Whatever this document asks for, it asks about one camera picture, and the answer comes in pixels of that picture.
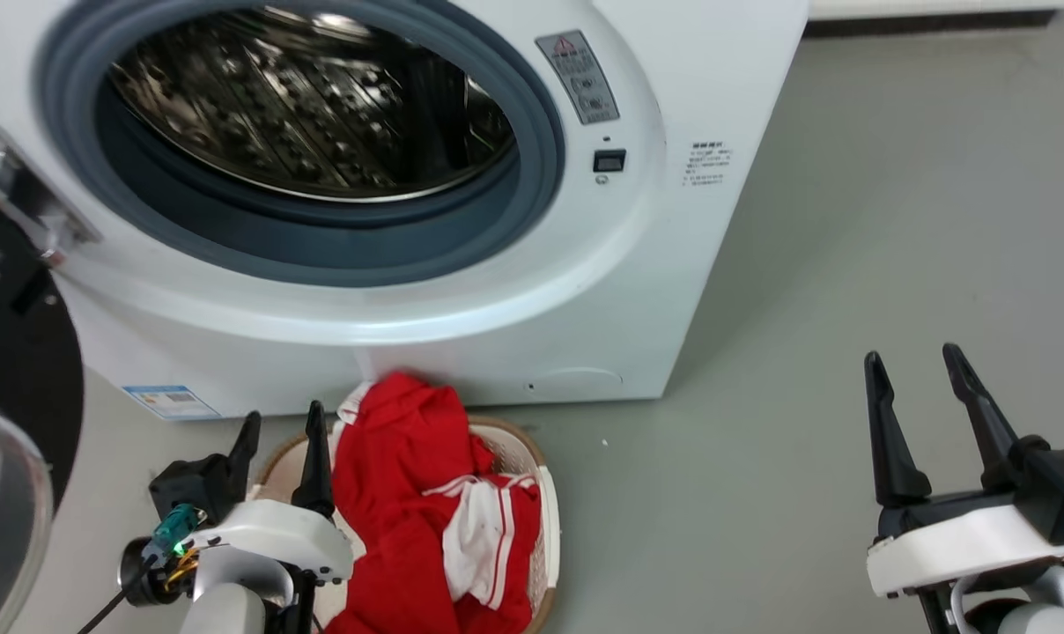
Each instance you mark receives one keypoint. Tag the metal door hinge bracket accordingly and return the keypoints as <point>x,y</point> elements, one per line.
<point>30,202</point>

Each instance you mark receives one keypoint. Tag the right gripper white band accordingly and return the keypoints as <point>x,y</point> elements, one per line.
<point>964,541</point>

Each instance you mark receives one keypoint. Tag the small printed text label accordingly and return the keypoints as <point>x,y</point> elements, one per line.
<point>706,164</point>

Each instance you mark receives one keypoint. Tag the blue energy label sticker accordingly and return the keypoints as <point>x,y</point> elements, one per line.
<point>171,402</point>

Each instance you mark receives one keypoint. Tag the stainless steel washing machine drum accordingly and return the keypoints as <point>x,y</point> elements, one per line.
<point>303,106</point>

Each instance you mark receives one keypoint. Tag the grey rubber door gasket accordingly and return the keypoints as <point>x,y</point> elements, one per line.
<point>338,251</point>

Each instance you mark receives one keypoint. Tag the white front-load washing machine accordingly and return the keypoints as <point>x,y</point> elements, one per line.
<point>497,335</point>

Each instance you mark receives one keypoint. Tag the grey warning sticker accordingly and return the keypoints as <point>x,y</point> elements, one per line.
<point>578,77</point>

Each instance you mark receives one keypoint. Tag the washing machine door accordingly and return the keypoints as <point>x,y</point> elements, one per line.
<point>21,370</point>

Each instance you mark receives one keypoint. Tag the red white-striped garment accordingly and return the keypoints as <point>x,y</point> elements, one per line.
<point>391,493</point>

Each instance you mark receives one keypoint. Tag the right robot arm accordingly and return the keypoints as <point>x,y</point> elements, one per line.
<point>1025,616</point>

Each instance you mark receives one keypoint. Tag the black door latch socket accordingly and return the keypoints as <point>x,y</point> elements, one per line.
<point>609,161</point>

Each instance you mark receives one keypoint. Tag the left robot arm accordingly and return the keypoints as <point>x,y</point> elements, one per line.
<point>232,608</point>

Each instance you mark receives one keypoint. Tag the white wall baseboard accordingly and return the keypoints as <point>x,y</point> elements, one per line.
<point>937,9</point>

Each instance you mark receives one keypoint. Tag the round filter cover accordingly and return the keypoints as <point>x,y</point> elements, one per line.
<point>576,385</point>

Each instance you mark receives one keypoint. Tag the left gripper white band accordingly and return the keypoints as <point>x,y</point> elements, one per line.
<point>277,533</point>

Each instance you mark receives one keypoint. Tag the cream perforated laundry basket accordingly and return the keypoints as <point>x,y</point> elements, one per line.
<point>516,453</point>

